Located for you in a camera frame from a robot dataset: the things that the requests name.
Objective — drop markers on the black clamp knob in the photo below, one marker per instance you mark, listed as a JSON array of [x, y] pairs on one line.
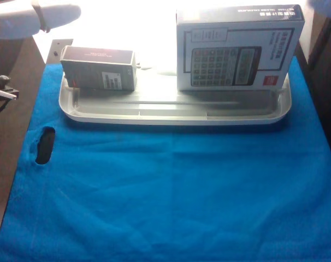
[[2, 81]]

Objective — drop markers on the white plastic tray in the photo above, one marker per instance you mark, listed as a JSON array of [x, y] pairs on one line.
[[168, 112]]

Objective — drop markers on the grey mouse box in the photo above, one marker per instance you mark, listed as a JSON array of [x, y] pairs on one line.
[[94, 73]]

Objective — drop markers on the blue cloth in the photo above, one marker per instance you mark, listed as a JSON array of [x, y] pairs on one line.
[[165, 191]]

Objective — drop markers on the white rod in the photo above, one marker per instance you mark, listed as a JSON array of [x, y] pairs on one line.
[[5, 94]]

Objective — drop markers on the white plate with holes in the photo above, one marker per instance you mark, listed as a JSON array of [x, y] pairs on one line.
[[54, 46]]

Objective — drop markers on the white calculator box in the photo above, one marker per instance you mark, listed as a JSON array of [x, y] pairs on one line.
[[236, 54]]

